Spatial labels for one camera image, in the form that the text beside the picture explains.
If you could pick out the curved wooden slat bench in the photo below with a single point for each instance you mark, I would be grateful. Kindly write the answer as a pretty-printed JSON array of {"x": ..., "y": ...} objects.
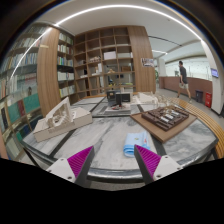
[{"x": 208, "y": 123}]

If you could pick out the light blue printed towel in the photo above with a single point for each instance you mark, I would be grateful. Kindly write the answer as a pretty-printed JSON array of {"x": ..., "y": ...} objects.
[{"x": 133, "y": 143}]

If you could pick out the wall poster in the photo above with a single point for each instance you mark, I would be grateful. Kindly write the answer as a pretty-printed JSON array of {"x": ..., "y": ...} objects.
[{"x": 147, "y": 62}]

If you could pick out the wooden stick frame model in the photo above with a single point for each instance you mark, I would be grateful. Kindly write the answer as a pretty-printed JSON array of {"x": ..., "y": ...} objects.
[{"x": 165, "y": 100}]

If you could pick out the person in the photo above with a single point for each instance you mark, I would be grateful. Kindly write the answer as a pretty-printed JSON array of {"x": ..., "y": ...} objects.
[{"x": 183, "y": 78}]

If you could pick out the brown building model on board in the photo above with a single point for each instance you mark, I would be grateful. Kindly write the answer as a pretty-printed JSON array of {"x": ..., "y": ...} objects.
[{"x": 165, "y": 120}]

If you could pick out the wooden cubby shelf unit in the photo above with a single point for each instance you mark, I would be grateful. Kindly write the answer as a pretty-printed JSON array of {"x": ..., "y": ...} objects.
[{"x": 103, "y": 60}]

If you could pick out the black waste bin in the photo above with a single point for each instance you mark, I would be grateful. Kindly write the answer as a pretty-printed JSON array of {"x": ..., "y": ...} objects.
[{"x": 199, "y": 96}]

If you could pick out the glass-fronted bookshelf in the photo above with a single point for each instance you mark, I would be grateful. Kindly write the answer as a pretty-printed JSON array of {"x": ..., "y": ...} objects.
[{"x": 20, "y": 96}]

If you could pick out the white architectural model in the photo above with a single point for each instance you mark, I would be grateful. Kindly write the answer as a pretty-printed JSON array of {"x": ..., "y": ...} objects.
[{"x": 63, "y": 121}]

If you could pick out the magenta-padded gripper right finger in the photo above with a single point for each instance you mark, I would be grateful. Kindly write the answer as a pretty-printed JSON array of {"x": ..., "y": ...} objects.
[{"x": 161, "y": 166}]

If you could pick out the small white building model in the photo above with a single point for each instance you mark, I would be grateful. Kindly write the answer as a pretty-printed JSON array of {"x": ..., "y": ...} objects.
[{"x": 146, "y": 98}]

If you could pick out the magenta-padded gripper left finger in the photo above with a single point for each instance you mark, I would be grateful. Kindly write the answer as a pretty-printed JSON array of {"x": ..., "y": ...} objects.
[{"x": 66, "y": 168}]

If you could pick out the red waste bin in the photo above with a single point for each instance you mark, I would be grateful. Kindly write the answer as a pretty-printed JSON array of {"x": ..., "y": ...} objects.
[{"x": 208, "y": 100}]

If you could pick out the wall-mounted screen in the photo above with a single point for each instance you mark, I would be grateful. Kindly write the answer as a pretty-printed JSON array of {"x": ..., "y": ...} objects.
[{"x": 214, "y": 73}]

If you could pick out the narrow wooden bookshelf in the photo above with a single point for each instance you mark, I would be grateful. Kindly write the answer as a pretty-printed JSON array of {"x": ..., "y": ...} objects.
[{"x": 66, "y": 63}]

